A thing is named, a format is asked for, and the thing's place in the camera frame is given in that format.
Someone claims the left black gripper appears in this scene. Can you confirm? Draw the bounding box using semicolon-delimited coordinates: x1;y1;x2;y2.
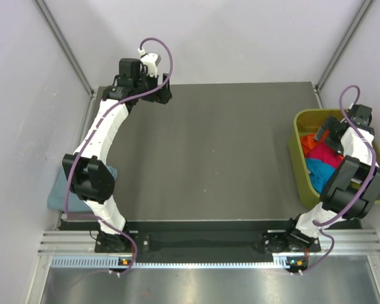
134;68;171;105

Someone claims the magenta t shirt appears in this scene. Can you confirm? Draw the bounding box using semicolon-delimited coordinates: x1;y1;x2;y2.
305;142;344;168

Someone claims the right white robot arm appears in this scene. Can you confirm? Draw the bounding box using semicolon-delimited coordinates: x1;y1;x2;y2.
282;104;380;251

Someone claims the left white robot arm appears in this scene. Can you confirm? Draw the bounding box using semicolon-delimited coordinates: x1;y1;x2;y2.
62;53;172;253

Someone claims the olive green plastic bin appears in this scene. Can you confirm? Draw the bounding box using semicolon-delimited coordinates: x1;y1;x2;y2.
289;109;380;220

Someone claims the orange t shirt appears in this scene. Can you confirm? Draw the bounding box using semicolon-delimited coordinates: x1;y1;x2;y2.
300;131;329;157

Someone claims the blue t shirt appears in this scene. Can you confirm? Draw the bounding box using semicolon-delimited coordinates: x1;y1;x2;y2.
305;158;336;194

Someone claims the folded grey-blue t shirt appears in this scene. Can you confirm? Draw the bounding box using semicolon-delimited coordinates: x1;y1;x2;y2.
46;164;118;213

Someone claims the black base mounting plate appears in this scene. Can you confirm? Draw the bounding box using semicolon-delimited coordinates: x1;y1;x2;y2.
94;220;320;263

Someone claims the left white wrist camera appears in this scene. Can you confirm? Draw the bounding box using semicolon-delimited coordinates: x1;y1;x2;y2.
138;48;161;78

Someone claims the aluminium frame rail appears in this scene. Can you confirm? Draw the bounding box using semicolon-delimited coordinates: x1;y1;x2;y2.
38;229;380;256

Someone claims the right aluminium corner post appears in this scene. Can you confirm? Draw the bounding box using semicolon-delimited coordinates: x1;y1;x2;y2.
314;0;375;94

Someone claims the aluminium corner post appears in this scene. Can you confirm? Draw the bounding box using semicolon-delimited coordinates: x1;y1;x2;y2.
314;0;375;94
31;0;94;95

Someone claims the left aluminium corner post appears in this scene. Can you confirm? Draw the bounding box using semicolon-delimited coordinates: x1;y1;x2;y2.
31;0;94;95

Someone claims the slotted grey cable duct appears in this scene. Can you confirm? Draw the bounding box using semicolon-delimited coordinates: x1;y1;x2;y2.
50;255;308;269

